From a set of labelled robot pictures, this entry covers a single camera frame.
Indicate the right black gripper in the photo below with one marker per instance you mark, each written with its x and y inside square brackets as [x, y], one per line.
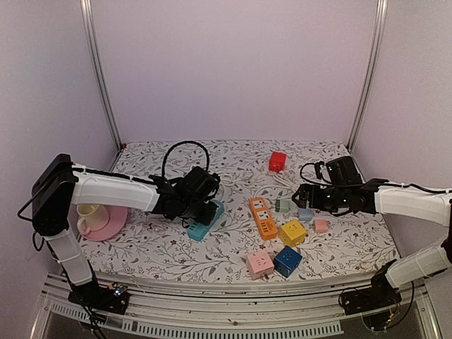
[304, 190]

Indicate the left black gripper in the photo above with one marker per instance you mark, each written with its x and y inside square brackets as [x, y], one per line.
[207, 219]

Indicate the light blue plug adapter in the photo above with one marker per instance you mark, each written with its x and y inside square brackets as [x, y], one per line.
[304, 215]

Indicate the green plug adapter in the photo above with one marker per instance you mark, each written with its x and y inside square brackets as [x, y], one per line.
[284, 206]

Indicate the pink plug adapter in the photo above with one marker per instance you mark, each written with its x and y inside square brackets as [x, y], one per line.
[320, 226]

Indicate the teal USB charger socket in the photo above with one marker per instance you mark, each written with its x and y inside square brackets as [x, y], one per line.
[197, 231]

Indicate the yellow cube socket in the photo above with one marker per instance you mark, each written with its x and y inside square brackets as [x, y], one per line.
[292, 233]

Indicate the orange power strip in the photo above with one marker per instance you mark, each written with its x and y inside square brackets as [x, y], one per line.
[263, 219]

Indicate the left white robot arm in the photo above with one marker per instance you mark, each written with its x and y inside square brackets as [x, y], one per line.
[64, 184]

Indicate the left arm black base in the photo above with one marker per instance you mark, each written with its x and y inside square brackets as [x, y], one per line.
[91, 295]

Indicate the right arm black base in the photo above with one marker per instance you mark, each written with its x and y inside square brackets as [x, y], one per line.
[379, 294]

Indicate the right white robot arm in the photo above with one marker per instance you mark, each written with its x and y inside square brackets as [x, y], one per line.
[417, 202]

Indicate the red cube socket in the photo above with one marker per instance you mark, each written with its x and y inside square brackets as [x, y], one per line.
[277, 162]

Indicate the blue cube socket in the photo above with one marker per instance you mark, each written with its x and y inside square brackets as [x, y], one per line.
[286, 261]

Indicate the pink cube socket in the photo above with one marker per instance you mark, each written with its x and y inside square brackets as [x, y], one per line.
[259, 265]

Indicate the floral patterned table mat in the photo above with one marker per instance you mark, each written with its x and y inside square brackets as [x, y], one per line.
[150, 246]

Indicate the pink plate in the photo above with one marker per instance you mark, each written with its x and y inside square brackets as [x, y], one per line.
[117, 220]

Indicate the cream plastic cup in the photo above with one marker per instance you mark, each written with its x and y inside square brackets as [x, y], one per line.
[91, 218]

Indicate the front aluminium rail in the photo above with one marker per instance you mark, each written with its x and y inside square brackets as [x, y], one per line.
[310, 309]

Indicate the right aluminium frame post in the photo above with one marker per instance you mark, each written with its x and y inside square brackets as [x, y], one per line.
[375, 47]

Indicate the aluminium frame post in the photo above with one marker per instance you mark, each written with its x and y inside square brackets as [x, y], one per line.
[94, 51]
[375, 47]

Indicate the left aluminium frame post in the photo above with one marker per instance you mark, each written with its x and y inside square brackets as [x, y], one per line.
[94, 51]

